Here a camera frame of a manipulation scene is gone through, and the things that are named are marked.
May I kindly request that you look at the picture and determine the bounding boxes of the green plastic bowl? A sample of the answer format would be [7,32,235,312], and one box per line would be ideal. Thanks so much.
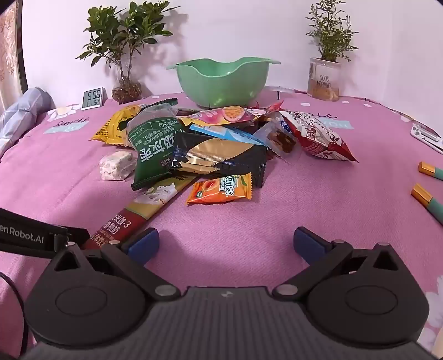
[166,57,282,109]

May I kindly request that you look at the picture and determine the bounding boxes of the blue snack packet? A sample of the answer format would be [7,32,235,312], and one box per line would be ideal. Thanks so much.
[190,124,265,146]

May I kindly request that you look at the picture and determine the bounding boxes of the teal and gold tube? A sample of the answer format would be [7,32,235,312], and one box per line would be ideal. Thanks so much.
[418,161,443,181]
[411,183,443,226]

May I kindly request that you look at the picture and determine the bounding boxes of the black cable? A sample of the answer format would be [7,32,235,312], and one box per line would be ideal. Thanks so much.
[0,272,30,350]

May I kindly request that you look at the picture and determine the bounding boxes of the clear brownie packet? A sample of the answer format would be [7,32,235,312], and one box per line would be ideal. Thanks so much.
[253,120,299,158]

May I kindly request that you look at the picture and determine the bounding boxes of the green snack bag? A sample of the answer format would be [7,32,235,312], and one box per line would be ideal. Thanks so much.
[127,98,196,192]

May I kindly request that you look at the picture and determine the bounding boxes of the dark wooden frame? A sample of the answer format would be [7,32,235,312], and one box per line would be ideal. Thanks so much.
[16,0,29,95]

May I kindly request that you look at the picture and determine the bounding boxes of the patterned curtain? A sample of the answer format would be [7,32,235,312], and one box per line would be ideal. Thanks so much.
[0,7,19,108]

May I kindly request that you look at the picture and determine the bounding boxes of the small white device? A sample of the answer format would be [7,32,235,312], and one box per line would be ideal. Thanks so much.
[410,122,443,153]

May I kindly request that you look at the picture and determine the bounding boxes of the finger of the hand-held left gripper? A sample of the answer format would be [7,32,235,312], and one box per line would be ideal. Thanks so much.
[0,208,88,259]

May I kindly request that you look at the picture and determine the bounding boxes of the orange candy packet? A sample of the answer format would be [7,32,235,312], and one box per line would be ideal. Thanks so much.
[187,172,253,205]

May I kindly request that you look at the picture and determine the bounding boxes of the pink printed tablecloth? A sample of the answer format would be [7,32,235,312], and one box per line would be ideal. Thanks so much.
[0,86,443,350]

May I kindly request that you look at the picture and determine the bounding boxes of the red and white patterned bag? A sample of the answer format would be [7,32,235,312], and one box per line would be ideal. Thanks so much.
[280,111,358,163]

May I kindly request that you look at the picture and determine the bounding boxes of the red and cream stick packet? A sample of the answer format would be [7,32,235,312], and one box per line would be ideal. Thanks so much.
[83,173,199,250]

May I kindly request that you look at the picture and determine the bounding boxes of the yellow snack bag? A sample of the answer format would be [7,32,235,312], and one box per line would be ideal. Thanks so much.
[91,105,142,146]

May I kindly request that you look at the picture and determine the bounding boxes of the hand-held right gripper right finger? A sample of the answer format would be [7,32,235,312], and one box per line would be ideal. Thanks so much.
[273,227,408,302]

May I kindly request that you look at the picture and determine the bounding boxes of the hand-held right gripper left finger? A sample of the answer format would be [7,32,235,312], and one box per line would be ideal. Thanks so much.
[47,228,181,302]

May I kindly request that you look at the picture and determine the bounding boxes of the black and gold snack packet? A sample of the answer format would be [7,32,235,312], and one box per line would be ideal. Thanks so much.
[169,131,270,188]

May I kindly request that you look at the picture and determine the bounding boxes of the white digital clock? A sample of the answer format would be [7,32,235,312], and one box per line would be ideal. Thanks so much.
[81,87,104,110]

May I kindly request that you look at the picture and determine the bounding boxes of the white nougat block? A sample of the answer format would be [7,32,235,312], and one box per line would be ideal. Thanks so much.
[99,151,135,181]

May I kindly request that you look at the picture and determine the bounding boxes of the small plant in labelled jar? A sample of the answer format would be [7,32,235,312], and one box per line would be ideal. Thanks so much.
[306,0,359,102]

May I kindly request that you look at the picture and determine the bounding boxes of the pink fruit print packet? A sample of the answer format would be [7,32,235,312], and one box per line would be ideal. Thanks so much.
[177,105,267,126]

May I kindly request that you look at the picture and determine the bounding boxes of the leafy plant in glass vase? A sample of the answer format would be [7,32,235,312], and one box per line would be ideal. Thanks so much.
[76,2,181,104]

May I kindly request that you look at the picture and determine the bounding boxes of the grey-blue cloth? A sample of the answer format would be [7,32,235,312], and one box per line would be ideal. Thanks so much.
[0,88,56,158]

